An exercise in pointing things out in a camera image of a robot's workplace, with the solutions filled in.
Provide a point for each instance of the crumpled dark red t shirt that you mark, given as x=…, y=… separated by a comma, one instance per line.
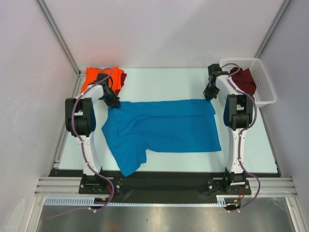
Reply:
x=244, y=80

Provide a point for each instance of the white plastic basket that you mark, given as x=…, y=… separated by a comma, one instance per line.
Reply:
x=265, y=93

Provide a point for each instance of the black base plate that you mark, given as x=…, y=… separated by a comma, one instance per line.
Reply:
x=189, y=187

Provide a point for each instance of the aluminium frame post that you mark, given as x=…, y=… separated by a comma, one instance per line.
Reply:
x=57, y=34
x=273, y=26

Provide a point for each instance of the blue t shirt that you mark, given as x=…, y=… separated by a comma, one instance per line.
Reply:
x=185, y=126

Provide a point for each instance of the folded dark red t shirt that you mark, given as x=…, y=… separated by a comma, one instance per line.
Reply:
x=120, y=82

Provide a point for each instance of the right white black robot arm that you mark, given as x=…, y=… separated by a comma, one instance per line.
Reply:
x=240, y=114

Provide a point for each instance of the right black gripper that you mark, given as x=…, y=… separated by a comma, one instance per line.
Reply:
x=210, y=91

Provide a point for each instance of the right aluminium frame post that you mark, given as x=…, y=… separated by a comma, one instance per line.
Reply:
x=273, y=26

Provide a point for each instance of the aluminium front rail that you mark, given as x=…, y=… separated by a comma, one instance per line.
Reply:
x=69, y=186

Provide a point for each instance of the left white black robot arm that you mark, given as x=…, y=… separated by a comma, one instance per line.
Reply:
x=80, y=121

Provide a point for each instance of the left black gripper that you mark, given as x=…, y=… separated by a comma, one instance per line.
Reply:
x=114, y=101

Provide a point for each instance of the left aluminium frame post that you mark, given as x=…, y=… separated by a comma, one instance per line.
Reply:
x=57, y=34

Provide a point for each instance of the white slotted cable duct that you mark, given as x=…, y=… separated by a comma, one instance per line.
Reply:
x=213, y=201

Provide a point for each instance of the folded orange t shirt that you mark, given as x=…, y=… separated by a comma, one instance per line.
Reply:
x=91, y=75

